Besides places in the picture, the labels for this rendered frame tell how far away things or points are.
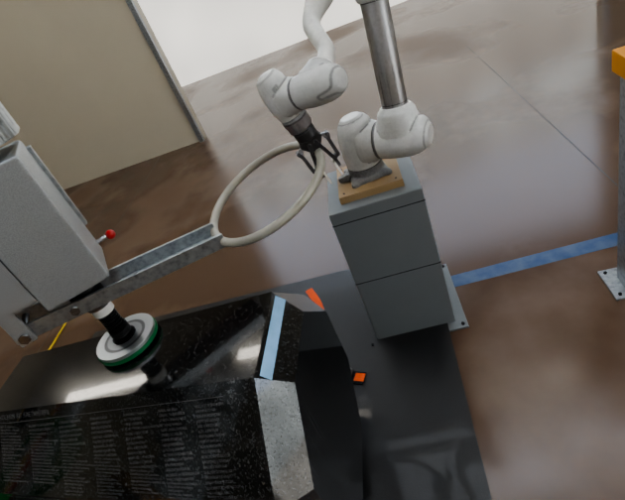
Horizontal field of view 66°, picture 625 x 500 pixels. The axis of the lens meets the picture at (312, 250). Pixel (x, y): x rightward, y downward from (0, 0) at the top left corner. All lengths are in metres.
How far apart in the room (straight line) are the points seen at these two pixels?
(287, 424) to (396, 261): 1.02
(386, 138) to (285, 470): 1.23
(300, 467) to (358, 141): 1.23
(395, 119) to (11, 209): 1.29
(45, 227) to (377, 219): 1.24
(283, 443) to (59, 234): 0.84
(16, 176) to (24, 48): 5.44
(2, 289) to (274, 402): 0.81
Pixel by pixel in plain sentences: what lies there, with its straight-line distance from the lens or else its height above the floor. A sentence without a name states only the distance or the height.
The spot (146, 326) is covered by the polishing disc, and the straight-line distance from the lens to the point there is 1.75.
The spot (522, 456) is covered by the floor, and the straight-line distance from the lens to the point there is 2.07.
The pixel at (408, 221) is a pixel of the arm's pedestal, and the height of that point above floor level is 0.66.
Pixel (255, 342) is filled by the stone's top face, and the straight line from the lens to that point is 1.47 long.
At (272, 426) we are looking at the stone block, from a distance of 1.41.
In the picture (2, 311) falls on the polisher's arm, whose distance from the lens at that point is 1.60.
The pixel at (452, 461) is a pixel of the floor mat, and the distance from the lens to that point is 2.07.
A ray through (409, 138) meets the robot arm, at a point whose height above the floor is 1.02.
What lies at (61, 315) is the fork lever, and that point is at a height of 1.12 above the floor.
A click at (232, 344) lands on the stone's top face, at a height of 0.87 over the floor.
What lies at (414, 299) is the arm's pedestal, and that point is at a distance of 2.34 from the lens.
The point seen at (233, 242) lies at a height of 1.07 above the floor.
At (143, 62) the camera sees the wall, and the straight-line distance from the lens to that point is 6.33.
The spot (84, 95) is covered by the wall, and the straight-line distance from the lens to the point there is 6.72.
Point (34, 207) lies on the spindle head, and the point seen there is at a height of 1.46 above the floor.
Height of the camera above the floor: 1.81
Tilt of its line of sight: 33 degrees down
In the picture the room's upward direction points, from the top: 24 degrees counter-clockwise
